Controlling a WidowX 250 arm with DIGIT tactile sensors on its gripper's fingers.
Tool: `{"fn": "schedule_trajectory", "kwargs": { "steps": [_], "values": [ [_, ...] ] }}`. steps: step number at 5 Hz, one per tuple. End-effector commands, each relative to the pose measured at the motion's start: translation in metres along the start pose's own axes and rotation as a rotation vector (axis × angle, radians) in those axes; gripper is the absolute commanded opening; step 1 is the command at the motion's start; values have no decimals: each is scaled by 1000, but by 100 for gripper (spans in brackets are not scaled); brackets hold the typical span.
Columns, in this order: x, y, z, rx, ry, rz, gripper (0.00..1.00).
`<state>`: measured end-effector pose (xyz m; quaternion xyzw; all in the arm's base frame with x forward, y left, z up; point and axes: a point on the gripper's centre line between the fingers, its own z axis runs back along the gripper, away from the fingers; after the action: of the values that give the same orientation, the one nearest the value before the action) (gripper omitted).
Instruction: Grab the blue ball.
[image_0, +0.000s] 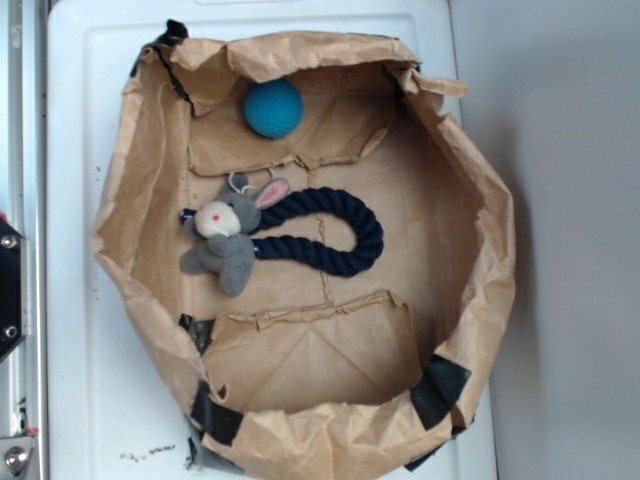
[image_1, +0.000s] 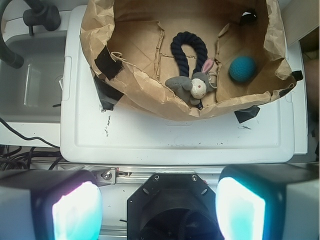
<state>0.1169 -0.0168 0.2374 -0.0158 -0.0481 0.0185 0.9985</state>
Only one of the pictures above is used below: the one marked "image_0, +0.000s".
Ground blue textured ball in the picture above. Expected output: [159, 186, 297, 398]
[243, 79, 304, 139]

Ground aluminium frame rail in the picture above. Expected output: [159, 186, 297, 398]
[1, 1, 51, 479]

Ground navy blue rope loop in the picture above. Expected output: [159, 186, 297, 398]
[180, 186, 385, 275]

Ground brown paper bag tray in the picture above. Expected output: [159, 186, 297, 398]
[92, 28, 515, 479]

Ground white plastic bin lid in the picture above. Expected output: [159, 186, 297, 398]
[44, 0, 497, 480]

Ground grey plush bunny toy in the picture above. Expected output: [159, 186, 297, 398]
[180, 173, 290, 297]

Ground black metal bracket with screws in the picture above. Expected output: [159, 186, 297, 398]
[0, 217, 23, 362]

